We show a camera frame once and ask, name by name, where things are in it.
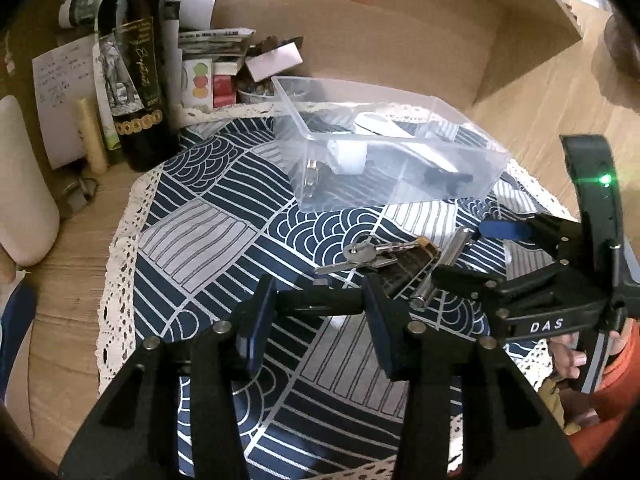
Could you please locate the silver metal tube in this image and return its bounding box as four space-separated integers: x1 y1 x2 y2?
409 226 474 311

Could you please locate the white charger cube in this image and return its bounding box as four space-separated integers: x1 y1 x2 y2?
326 140 368 176

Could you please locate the white shoehorn-shaped device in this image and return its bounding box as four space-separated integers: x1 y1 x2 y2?
354 112 459 174

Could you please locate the person's right hand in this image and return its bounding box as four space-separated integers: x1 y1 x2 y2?
548 333 587 379

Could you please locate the black gold-banded cylinder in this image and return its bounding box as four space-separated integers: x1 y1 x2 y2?
378 237 440 298

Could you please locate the blue patterned lace tablecloth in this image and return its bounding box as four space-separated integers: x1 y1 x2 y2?
96 107 566 479

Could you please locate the bunch of keys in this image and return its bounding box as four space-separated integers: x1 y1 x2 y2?
314 237 430 275

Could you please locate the clear plastic storage box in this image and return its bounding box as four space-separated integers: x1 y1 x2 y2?
272 76 511 212

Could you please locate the wooden shelf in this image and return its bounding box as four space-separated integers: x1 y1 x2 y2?
474 0 582 105

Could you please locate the wooden stick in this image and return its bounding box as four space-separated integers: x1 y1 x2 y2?
73 98 110 177

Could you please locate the pink ceramic mug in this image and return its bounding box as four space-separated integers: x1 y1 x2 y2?
0 96 60 268

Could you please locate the red small box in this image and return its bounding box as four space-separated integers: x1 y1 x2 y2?
213 63 236 108

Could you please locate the traffic light card box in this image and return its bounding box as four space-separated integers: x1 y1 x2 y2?
181 58 214 113

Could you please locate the white card box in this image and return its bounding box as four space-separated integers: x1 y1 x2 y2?
245 40 303 82

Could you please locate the white handwritten note paper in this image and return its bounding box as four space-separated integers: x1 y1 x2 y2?
32 35 94 169

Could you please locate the dark wine bottle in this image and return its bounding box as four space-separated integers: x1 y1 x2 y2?
96 0 179 172

